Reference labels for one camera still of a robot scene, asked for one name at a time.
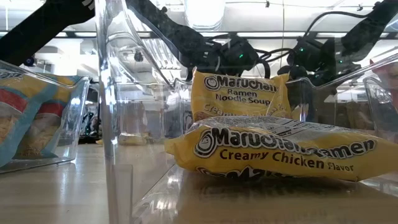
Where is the red Maruchan ramen packet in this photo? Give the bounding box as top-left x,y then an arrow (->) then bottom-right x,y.
369,57 -> 398,110

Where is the clear plastic bin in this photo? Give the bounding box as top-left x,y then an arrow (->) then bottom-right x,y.
362,54 -> 398,139
93,0 -> 398,224
0,60 -> 91,175

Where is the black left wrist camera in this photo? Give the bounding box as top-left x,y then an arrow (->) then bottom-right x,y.
219,37 -> 261,76

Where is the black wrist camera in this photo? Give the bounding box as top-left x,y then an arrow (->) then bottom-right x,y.
287,36 -> 326,74
219,37 -> 261,76

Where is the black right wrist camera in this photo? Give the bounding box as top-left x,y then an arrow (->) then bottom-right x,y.
287,36 -> 326,74

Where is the silver ventilation duct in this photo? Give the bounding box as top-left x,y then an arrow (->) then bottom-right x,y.
185,0 -> 226,32

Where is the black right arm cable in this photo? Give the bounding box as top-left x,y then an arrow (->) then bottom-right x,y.
257,11 -> 374,63

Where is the thin hanging ceiling cable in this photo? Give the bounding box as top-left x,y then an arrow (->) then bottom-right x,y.
281,0 -> 285,47

